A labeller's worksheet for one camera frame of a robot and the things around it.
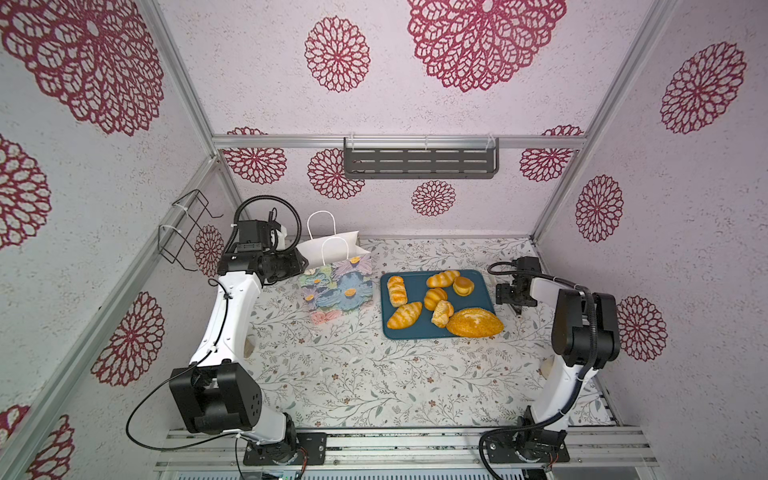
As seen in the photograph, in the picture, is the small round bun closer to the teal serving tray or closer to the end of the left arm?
the teal serving tray

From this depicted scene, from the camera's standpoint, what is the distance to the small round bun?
1.00 metres

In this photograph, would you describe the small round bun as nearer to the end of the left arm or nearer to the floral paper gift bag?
the floral paper gift bag

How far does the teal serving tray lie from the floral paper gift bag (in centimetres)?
10
